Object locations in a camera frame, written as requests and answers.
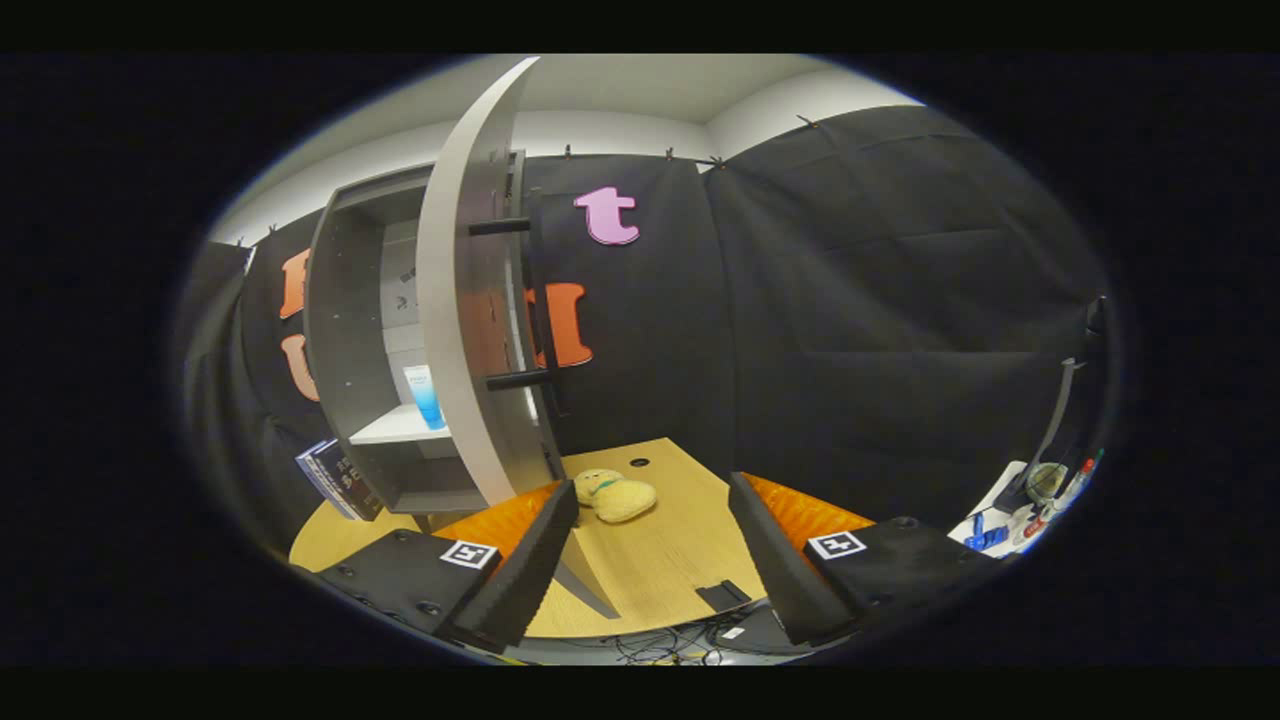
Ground black cables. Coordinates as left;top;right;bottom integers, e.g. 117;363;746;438
600;625;731;666

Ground bottle with red cap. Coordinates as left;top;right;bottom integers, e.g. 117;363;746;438
1050;448;1106;511

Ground white side table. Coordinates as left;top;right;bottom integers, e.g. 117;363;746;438
948;460;1061;557

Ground black backdrop cloth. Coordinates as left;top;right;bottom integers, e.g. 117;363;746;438
180;105;1111;551

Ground dark blue book stack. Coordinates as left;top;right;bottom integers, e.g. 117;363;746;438
295;438;386;521

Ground grey cabinet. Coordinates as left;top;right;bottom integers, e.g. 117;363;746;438
303;150;623;621

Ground beige cabinet door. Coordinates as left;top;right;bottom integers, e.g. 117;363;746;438
415;57;566;506

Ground blue and white tube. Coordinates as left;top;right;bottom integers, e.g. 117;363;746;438
403;365;448;431

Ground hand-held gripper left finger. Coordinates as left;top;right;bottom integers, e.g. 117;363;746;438
313;481;581;656

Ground yellow plush toy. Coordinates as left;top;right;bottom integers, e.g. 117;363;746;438
572;468;658;524

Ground black door handle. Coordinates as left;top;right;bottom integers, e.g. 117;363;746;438
468;188;573;419

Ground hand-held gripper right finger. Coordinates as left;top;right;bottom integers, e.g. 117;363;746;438
728;473;1004;646

